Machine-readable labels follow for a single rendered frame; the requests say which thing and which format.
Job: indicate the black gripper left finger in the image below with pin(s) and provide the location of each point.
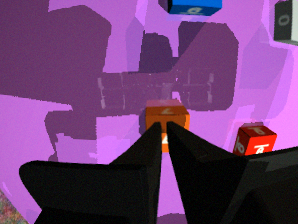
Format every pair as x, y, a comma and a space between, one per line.
129, 186

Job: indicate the red block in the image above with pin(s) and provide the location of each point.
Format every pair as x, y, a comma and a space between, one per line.
252, 140

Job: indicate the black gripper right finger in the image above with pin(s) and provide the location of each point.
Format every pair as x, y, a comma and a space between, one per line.
213, 182

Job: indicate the orange block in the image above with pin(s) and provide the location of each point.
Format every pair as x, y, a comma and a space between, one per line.
178, 115

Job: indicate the grey block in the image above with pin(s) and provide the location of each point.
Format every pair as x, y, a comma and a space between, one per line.
286, 22

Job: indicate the blue block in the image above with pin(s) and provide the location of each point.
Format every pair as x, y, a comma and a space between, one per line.
194, 7

